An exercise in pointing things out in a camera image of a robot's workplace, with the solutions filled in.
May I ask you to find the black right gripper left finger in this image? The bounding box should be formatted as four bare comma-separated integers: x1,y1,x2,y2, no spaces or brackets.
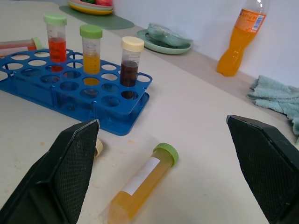
0,119,101,224

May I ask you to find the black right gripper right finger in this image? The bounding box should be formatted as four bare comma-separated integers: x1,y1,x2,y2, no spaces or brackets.
226,114,299,224

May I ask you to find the yellow liquid tube green cap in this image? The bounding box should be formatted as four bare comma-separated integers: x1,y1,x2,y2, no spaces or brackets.
79,24,103,85
100,142,179,224

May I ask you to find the blue test tube rack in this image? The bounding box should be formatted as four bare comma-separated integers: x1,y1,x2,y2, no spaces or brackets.
0,48,153,136

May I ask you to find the dark brown liquid tube cream cap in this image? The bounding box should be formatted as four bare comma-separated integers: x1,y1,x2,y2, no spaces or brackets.
119,36,145,99

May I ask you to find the red liquid tube green cap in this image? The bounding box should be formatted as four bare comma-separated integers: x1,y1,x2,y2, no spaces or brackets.
0,37,43,58
43,13,68,72

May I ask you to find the light blue towel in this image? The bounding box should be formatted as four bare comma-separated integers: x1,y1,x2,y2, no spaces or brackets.
247,75,299,143

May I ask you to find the orange soda bottle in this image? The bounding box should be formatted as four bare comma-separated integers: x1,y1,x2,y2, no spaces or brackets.
216,0,268,77

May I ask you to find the green plate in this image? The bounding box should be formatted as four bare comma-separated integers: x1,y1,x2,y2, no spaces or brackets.
136,29,192,55

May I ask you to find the green placemat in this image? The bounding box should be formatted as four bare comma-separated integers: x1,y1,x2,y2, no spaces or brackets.
59,5,135,30

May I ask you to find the clear plastic bag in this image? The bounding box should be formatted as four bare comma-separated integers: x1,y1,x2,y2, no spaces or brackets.
145,22,193,47

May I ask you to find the stack of coloured plates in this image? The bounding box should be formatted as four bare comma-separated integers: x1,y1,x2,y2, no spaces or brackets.
67,0,114,16

